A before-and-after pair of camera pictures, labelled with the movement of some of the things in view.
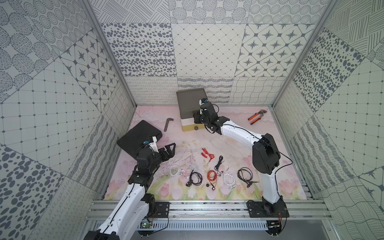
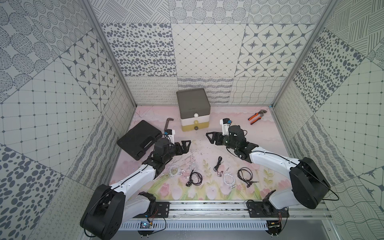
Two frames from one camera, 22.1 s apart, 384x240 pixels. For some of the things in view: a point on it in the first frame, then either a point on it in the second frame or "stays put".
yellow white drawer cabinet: [188, 103] stays put
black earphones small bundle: [219, 162] stays put
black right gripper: [196, 117] → [218, 134]
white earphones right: [229, 179] stays put
